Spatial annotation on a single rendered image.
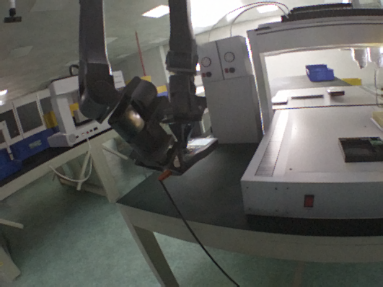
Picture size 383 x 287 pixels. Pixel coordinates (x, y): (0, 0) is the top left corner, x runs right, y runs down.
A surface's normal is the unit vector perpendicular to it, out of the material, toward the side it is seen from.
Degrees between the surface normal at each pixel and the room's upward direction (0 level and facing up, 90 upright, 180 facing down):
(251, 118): 90
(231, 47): 90
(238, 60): 90
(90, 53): 62
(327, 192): 90
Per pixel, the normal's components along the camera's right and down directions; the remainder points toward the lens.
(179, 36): -0.28, 0.72
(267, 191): -0.48, 0.38
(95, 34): 0.69, -0.27
